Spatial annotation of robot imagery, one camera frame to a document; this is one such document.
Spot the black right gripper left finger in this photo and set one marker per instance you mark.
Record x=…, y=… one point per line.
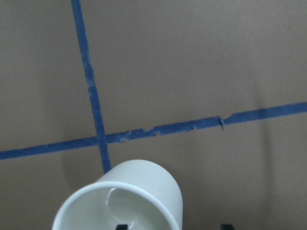
x=121, y=227

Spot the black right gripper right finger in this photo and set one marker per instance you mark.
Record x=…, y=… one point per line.
x=226, y=227

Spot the white paper cup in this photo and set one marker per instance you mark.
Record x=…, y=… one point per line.
x=139, y=193

